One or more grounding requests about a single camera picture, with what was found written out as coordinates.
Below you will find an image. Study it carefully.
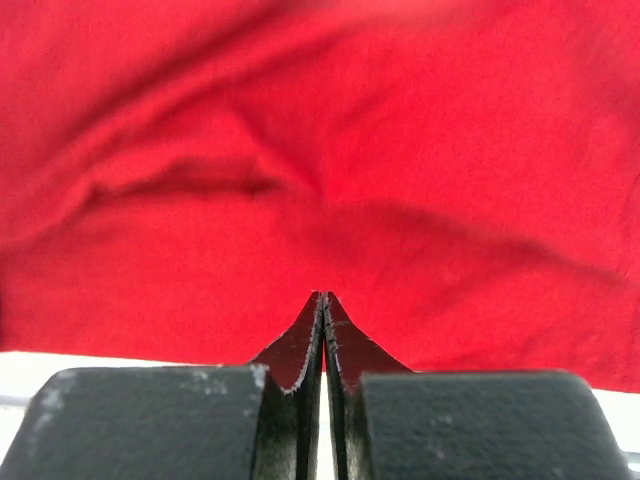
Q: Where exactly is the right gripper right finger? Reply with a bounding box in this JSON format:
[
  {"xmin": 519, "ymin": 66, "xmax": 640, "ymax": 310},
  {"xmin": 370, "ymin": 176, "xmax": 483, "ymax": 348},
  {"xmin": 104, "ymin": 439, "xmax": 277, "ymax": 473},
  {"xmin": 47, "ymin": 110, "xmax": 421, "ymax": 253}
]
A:
[{"xmin": 323, "ymin": 293, "xmax": 632, "ymax": 479}]

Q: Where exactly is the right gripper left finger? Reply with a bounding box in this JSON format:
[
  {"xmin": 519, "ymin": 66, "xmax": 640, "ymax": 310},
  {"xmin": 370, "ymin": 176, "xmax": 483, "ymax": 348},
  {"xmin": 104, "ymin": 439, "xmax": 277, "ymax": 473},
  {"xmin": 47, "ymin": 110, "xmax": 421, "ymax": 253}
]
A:
[{"xmin": 1, "ymin": 293, "xmax": 323, "ymax": 479}]

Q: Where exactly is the red t shirt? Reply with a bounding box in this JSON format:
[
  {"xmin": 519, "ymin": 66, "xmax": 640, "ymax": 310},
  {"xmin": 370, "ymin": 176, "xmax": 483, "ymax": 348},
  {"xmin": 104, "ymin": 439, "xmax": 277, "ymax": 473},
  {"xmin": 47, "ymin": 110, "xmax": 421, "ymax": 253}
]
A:
[{"xmin": 1, "ymin": 1, "xmax": 639, "ymax": 392}]

